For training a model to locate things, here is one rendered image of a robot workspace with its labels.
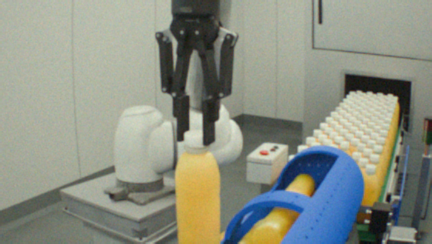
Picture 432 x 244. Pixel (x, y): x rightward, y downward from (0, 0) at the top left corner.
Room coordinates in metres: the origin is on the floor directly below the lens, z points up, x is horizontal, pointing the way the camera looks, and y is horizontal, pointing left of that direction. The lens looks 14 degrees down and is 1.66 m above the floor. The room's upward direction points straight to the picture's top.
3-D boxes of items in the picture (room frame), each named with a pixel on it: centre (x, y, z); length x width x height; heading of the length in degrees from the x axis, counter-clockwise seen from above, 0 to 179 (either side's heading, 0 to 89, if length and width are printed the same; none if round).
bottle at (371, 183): (1.51, -0.55, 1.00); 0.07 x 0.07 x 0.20
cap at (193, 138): (0.73, 0.03, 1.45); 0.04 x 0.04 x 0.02
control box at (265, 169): (1.76, -0.20, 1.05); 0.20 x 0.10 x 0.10; 155
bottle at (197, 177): (0.73, 0.03, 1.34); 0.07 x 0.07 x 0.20
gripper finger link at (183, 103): (0.74, 0.05, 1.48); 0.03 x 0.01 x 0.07; 155
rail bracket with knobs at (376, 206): (1.41, -0.58, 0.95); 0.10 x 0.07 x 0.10; 65
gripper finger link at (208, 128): (0.72, 0.01, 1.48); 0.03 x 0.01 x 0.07; 155
